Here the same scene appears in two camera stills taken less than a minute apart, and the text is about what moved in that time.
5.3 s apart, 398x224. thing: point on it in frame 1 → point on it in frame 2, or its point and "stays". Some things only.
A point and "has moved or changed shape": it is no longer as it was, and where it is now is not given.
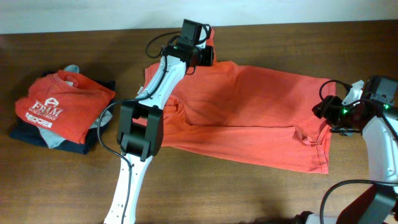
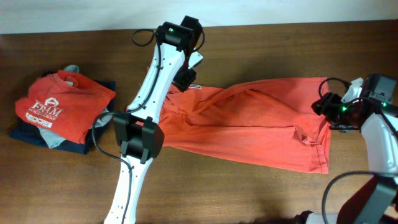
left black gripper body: x=205 y=56 → x=184 y=78
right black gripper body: x=338 y=116 stays
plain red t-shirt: x=224 y=111 has moved or changed shape
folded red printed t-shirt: x=64 y=104 stays
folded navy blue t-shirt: x=24 y=129 stays
